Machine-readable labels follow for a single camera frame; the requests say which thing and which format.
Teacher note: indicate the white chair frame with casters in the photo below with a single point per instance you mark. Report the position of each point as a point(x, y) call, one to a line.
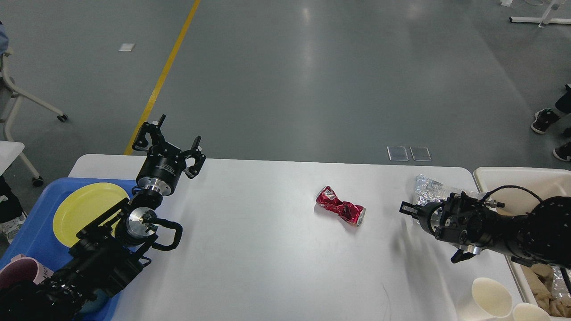
point(7, 83)

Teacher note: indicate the blue plastic tray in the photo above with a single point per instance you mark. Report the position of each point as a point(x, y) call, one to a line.
point(37, 239)

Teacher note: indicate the white paper scrap on floor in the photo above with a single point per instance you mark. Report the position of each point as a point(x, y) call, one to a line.
point(126, 47)

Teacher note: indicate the brown paper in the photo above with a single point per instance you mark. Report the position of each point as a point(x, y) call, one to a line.
point(540, 280)

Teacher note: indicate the beige plastic bin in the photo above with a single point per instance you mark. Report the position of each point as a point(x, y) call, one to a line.
point(545, 183)

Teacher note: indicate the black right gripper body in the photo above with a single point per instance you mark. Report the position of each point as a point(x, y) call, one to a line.
point(430, 217)

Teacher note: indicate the person's black sneaker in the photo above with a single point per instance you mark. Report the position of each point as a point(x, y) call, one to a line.
point(543, 119)

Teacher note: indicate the white paper cup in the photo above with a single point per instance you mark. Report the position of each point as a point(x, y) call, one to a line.
point(529, 312)
point(485, 299)

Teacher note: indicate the clear floor plate left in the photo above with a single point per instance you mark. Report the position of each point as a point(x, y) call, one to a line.
point(397, 153)

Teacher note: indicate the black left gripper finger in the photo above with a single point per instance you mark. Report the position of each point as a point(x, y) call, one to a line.
point(149, 139)
point(195, 153)

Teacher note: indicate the clear floor plate right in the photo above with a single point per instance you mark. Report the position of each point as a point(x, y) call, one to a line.
point(420, 154)

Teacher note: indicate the aluminium foil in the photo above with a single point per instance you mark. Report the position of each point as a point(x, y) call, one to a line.
point(428, 190)

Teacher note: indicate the foil inside bin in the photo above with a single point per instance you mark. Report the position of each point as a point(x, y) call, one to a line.
point(560, 289)

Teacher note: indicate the clear floor plate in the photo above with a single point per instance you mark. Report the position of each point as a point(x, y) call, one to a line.
point(420, 154)
point(397, 153)

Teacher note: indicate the white stand base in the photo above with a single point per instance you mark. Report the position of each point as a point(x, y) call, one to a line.
point(547, 18)

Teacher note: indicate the pink ribbed mug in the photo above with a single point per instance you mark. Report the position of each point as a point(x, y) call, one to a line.
point(23, 269)

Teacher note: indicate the crushed red soda can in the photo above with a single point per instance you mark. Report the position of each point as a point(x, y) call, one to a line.
point(349, 212)

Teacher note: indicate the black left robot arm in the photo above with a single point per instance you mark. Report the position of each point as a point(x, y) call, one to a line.
point(110, 251)

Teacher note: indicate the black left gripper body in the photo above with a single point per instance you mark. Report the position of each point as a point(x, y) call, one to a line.
point(160, 174)

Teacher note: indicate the dark green mug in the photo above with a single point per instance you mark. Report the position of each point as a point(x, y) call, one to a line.
point(93, 306)

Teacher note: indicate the white side table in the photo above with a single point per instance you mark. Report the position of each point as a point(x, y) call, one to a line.
point(9, 151)

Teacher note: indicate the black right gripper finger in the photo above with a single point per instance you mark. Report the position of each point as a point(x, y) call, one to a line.
point(410, 206)
point(411, 213)

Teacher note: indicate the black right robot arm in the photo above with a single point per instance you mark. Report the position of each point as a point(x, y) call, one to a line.
point(541, 235)

